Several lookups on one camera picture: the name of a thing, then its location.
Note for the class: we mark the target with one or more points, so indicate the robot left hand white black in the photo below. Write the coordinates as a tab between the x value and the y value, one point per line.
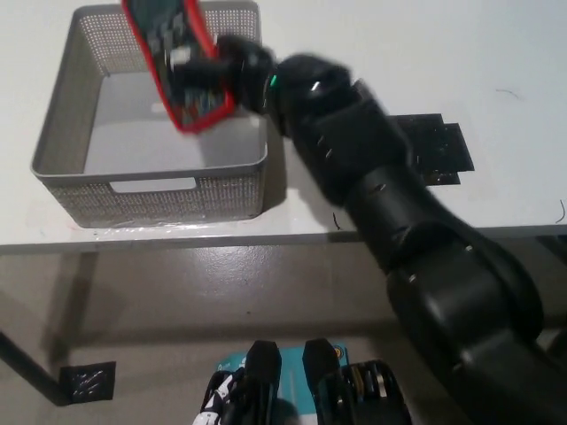
219	389

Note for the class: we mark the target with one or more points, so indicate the robot right hand white black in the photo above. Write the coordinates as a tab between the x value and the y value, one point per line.
239	66

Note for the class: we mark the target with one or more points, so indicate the red digital multimeter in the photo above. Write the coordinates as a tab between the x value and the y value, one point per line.
177	40

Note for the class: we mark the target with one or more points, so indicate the robot torso black teal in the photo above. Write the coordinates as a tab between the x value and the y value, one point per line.
316	376

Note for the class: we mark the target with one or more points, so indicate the grey perforated plastic basket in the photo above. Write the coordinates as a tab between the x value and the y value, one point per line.
146	155

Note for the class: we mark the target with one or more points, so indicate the black floor tape patch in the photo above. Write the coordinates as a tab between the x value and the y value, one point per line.
88	383

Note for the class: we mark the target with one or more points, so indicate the clear tape strip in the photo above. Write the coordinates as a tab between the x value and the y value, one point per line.
155	226

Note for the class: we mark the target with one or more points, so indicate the black table leg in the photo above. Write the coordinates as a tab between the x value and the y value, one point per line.
35	374

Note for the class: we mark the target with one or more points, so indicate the black tape patch on table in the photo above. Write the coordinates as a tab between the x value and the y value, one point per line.
443	146

